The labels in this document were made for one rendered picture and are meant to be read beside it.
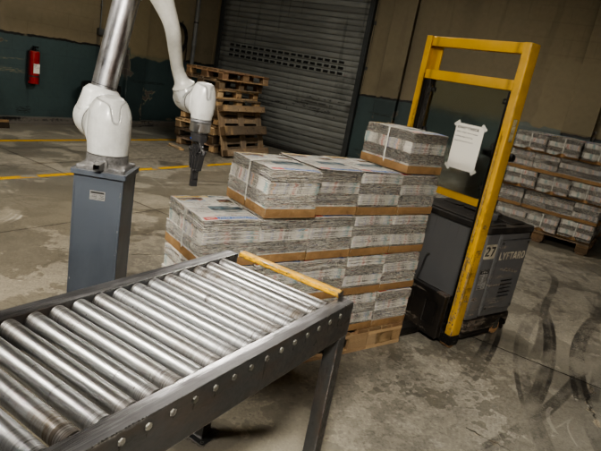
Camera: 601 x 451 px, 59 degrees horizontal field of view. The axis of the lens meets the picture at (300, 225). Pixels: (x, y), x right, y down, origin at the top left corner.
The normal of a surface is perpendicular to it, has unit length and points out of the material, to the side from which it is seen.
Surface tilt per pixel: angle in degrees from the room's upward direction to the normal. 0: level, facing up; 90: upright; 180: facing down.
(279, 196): 90
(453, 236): 90
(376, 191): 90
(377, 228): 89
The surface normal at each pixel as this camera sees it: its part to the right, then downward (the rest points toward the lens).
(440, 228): -0.80, 0.03
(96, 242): 0.04, 0.28
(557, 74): -0.54, 0.14
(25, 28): 0.82, 0.29
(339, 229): 0.58, 0.32
